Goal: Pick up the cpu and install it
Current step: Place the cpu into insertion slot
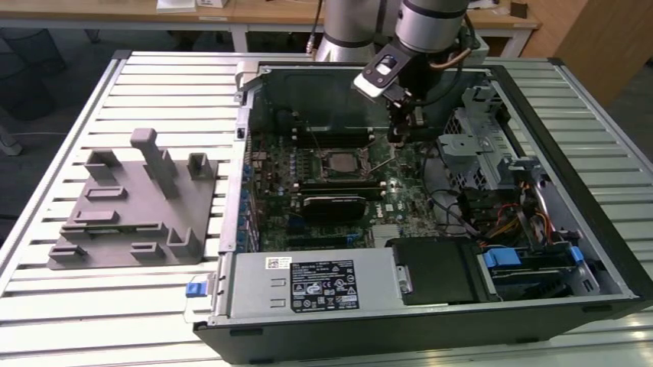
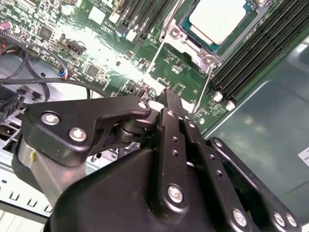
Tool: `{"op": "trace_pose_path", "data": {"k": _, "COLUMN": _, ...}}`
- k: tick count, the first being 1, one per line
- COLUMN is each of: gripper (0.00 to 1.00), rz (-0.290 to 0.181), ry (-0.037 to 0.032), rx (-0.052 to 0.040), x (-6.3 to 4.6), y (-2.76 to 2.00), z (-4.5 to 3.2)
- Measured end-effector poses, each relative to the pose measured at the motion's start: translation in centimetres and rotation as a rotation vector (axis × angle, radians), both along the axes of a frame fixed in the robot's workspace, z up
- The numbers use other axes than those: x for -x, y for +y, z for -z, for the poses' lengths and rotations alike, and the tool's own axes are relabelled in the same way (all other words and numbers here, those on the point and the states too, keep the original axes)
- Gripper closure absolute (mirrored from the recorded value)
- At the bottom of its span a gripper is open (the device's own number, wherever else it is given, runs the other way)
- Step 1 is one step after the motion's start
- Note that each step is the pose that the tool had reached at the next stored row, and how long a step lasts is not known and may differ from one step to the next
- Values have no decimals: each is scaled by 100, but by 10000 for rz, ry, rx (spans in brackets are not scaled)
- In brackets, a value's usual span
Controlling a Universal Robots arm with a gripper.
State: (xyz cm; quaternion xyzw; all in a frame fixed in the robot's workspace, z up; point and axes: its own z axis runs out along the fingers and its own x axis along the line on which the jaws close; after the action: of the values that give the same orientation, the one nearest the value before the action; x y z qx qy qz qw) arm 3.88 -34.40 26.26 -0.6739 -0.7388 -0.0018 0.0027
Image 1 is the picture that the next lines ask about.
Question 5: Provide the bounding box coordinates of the silver CPU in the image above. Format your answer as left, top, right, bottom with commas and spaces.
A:
326, 152, 358, 173

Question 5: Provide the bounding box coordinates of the CPU socket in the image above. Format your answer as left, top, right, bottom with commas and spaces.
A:
314, 147, 374, 181

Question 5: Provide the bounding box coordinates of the black RAM slot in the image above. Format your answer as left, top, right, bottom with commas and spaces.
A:
293, 137, 377, 143
298, 184, 388, 190
293, 128, 377, 135
298, 192, 388, 198
298, 188, 388, 194
293, 132, 377, 138
298, 179, 388, 186

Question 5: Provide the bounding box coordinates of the silver drive cage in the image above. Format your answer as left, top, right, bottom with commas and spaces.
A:
436, 86, 517, 192

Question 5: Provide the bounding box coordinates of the green motherboard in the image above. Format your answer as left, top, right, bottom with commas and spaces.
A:
247, 128, 448, 253

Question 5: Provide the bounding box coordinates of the metal socket cover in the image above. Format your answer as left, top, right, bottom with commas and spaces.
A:
317, 148, 370, 180

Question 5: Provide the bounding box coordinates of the wooden cabinet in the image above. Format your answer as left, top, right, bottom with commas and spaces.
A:
523, 0, 653, 106

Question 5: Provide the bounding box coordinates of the black graphics card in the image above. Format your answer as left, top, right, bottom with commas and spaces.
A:
301, 194, 369, 222

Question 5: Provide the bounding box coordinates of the silver chipset heatsink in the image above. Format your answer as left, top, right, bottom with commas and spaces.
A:
372, 224, 405, 240

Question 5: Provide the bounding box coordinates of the black expansion slot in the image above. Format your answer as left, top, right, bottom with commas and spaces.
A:
288, 235, 372, 248

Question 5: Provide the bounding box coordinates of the hard disk in blue carrier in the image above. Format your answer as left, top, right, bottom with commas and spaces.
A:
477, 246, 587, 303

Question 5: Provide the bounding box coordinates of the black plastic shroud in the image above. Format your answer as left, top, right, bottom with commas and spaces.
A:
385, 236, 500, 307

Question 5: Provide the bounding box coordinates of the white box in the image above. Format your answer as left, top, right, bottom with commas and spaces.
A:
155, 0, 198, 15

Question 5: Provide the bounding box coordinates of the silver power supply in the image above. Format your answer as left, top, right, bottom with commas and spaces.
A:
209, 250, 405, 318

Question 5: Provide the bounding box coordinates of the wooden desk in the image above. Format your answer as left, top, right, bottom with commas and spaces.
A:
0, 0, 543, 53

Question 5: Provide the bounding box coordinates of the black open PC case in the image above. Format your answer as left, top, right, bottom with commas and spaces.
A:
193, 60, 653, 364

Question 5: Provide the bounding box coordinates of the grey parts rack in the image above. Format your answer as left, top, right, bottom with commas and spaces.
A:
46, 128, 221, 271

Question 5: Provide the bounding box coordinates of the black chair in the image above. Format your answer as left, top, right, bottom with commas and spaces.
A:
0, 28, 67, 122

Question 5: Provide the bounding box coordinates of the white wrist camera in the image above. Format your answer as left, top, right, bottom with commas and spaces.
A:
352, 44, 413, 99

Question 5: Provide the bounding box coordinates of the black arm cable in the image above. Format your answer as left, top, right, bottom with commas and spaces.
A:
428, 15, 484, 73

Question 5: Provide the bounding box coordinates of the coloured wire bundle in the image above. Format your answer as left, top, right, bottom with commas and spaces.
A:
478, 179, 556, 245

